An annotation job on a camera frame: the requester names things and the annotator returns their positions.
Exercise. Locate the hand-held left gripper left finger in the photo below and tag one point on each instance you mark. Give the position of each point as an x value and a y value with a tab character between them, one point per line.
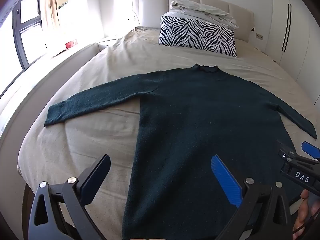
96	177

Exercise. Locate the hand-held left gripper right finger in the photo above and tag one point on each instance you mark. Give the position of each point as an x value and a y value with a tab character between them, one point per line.
226	180

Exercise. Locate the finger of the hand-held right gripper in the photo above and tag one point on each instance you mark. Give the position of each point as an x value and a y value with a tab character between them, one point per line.
286	152
311	148

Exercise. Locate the dark green sweater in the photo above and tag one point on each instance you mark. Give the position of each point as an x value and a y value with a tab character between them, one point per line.
187	117

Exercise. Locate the person's right hand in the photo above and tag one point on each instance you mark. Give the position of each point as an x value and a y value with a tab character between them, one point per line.
301	212

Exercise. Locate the bed with beige sheet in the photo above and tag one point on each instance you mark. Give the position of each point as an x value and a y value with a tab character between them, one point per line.
100	67

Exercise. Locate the white wardrobe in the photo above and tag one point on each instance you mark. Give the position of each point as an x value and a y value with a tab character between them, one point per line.
300	30

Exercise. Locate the white nightstand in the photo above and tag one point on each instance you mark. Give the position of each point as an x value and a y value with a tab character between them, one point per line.
106	42

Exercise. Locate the small red box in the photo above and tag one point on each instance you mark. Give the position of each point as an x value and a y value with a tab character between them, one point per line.
69	44

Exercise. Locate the zebra print pillow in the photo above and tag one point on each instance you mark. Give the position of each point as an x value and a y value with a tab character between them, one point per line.
195	35

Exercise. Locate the folded white duvet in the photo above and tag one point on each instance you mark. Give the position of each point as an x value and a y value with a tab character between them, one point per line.
200	10

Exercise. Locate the beige curtain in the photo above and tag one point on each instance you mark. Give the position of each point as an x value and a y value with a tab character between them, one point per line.
48	12

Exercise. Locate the beige padded headboard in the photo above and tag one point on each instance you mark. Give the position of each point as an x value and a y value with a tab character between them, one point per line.
150	10

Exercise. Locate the black framed window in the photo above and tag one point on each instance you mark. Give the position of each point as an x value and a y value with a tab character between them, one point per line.
28	10

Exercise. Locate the wall socket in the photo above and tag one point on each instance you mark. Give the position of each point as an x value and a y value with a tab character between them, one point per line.
259	36

